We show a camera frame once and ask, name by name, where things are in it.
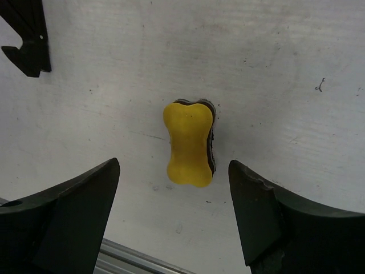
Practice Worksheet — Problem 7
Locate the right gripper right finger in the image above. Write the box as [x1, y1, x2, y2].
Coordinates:
[228, 160, 364, 273]

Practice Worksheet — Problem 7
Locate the black wire whiteboard stand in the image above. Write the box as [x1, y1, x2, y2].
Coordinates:
[1, 0, 52, 78]

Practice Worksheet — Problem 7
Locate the yellow bone-shaped eraser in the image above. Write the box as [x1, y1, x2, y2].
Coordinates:
[163, 99, 216, 188]

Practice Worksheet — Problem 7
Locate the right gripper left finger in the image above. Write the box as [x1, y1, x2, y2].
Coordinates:
[1, 158, 120, 273]

